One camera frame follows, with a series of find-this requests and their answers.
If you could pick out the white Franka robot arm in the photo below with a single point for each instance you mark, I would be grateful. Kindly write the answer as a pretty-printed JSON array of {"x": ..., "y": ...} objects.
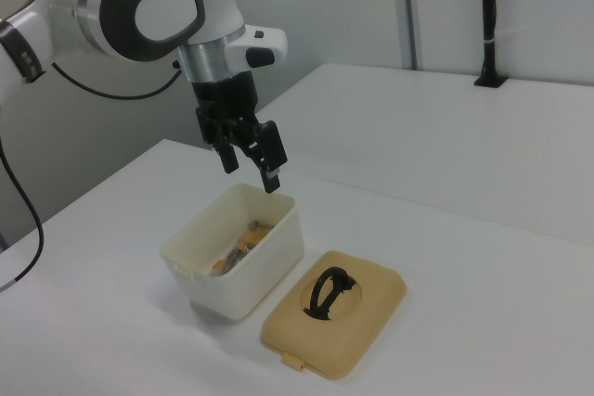
[{"x": 162, "y": 11}]

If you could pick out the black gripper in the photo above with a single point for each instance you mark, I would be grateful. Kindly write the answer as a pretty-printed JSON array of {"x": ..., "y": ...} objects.
[{"x": 227, "y": 99}]

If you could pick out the yellow grey small tools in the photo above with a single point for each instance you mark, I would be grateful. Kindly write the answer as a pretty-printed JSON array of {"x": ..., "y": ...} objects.
[{"x": 241, "y": 247}]

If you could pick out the black pole with clamp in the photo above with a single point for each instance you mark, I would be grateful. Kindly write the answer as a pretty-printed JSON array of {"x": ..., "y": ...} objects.
[{"x": 488, "y": 20}]

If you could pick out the grey partition post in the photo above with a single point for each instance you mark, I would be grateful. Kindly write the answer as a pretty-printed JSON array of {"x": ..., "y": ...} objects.
[{"x": 411, "y": 11}]

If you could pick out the white plastic tool case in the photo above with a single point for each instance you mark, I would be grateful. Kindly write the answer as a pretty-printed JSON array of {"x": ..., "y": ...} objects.
[{"x": 260, "y": 275}]

